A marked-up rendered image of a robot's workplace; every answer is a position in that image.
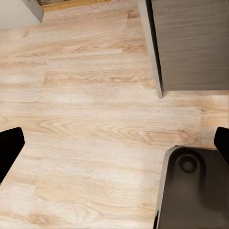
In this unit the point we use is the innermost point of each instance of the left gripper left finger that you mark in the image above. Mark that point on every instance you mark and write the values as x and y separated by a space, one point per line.
11 143

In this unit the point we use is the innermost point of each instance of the dishwasher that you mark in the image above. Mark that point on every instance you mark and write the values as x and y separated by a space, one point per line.
193 44

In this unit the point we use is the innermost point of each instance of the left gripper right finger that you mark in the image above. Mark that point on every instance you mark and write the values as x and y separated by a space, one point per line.
221 141

